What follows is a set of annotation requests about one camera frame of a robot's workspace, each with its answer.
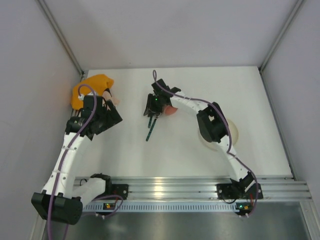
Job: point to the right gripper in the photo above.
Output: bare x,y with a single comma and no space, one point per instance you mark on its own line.
152,111

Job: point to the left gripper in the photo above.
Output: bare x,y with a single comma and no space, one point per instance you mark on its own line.
110,116

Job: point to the green handled spoon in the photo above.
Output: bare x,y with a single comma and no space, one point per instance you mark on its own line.
151,129

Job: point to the pink plastic cup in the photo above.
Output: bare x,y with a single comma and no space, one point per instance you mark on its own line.
169,110

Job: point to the orange cartoon cloth placemat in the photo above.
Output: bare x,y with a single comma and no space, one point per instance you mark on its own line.
100,83

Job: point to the green handled fork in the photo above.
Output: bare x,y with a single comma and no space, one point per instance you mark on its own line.
150,121

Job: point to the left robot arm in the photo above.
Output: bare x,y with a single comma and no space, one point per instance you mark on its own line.
58,199

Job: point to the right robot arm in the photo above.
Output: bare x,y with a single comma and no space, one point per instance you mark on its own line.
214,129

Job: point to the cream round plate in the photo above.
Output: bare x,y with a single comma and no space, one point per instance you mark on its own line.
234,135

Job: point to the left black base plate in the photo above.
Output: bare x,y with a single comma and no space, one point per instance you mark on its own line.
120,190

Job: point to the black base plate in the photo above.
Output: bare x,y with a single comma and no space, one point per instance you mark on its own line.
228,191
120,190

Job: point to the aluminium mounting rail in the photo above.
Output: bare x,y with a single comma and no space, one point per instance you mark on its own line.
204,189

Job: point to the perforated cable duct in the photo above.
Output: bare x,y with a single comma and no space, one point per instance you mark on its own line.
166,207

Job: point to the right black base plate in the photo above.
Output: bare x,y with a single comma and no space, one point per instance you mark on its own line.
228,191

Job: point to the right aluminium frame post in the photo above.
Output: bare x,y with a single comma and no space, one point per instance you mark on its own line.
289,20

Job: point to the aluminium frame post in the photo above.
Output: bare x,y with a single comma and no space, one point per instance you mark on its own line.
289,20
43,6

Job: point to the left aluminium frame post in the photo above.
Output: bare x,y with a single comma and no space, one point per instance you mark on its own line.
43,6

